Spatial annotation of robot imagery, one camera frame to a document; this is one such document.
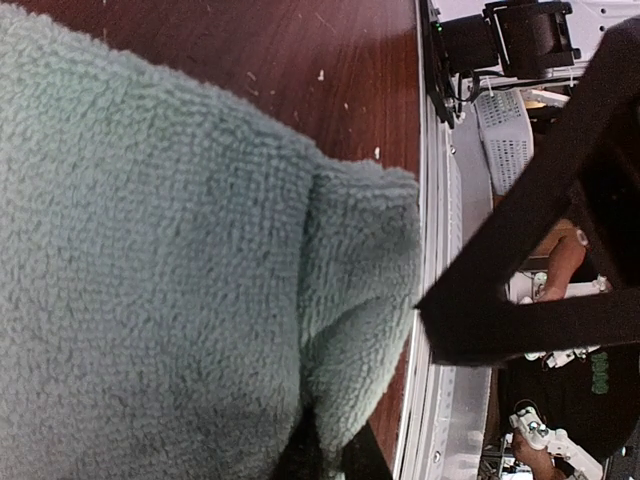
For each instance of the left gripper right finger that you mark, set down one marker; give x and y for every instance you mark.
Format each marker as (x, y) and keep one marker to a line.
(362, 458)

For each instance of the person hand in background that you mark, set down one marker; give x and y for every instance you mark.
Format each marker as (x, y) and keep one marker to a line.
(564, 260)

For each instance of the front aluminium rail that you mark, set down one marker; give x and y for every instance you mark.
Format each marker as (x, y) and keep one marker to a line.
(444, 409)

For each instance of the white perforated basket background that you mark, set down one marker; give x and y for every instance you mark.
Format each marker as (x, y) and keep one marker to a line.
(506, 136)

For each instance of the green towel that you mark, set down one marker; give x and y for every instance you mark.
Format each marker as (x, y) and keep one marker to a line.
(181, 275)

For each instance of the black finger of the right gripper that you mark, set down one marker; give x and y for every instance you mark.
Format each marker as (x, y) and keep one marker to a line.
(586, 170)

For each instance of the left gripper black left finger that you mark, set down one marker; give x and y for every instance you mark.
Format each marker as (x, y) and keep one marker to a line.
(302, 459)

